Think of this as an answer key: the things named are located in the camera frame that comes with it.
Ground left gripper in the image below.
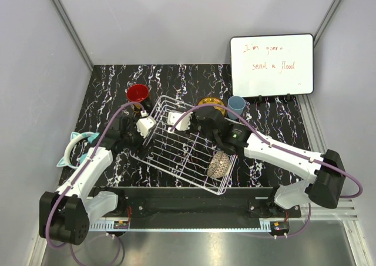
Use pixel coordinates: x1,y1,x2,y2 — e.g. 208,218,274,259
120,117,156,159

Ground yellow patterned bowl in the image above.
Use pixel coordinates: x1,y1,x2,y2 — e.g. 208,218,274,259
197,96,227,117

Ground light blue cup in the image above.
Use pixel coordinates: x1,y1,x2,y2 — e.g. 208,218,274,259
227,96,246,116

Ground white wire dish rack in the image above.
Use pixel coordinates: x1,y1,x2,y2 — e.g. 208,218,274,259
130,95,237,195

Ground brown patterned bowl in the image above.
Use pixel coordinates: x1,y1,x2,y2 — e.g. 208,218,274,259
207,151,230,179

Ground red and black mug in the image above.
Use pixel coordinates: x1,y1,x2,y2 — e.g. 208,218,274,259
126,84,153,113

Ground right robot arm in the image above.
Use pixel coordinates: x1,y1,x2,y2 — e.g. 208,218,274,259
191,105,345,217

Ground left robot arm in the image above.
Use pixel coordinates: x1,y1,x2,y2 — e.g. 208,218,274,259
39,116,156,245

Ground black marble mat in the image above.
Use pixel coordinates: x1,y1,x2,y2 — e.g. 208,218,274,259
62,65,323,195

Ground teal cat-ear headphones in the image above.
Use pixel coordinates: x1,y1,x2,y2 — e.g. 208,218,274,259
56,131,99,169

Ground white whiteboard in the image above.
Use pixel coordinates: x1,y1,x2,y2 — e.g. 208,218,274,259
230,33,314,97

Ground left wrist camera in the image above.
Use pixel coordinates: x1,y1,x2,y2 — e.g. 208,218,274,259
136,110,156,139

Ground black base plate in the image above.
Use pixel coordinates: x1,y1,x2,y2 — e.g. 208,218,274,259
105,187,301,231

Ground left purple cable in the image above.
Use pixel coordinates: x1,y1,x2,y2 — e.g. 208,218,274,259
46,102,147,265

